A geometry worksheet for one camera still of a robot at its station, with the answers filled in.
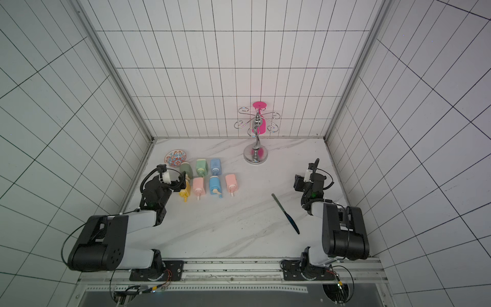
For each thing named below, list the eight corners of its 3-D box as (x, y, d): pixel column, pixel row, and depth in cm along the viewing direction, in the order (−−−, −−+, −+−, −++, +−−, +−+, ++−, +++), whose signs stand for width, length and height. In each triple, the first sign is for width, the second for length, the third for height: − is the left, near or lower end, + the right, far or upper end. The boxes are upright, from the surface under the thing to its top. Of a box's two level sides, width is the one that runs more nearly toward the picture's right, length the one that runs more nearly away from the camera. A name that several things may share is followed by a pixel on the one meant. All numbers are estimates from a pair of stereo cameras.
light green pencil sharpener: (196, 177, 103) (194, 170, 98) (199, 165, 108) (196, 158, 103) (207, 177, 103) (205, 170, 98) (209, 165, 108) (207, 158, 103)
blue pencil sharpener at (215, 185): (212, 199, 95) (210, 192, 89) (211, 183, 101) (208, 176, 95) (223, 197, 95) (221, 190, 90) (220, 181, 101) (219, 174, 96)
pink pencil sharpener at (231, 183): (228, 196, 95) (227, 190, 90) (225, 181, 101) (224, 174, 96) (239, 194, 96) (238, 188, 91) (235, 179, 102) (235, 172, 96)
